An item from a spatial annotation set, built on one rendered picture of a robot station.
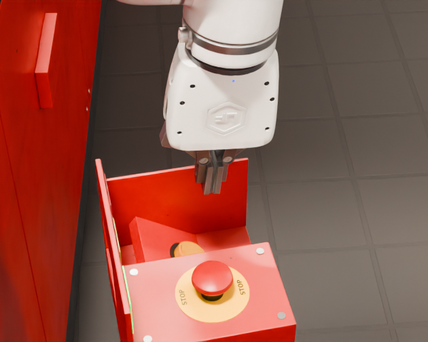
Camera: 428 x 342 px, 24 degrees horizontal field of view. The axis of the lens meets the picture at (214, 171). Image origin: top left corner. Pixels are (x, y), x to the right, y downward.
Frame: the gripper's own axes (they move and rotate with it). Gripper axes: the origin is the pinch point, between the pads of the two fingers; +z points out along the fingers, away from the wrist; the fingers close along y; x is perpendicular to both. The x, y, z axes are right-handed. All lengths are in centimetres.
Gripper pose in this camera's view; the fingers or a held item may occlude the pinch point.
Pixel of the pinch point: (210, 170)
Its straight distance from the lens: 98.0
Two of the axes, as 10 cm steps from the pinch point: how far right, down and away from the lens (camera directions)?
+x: -1.8, -6.9, 7.0
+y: 9.8, -0.5, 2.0
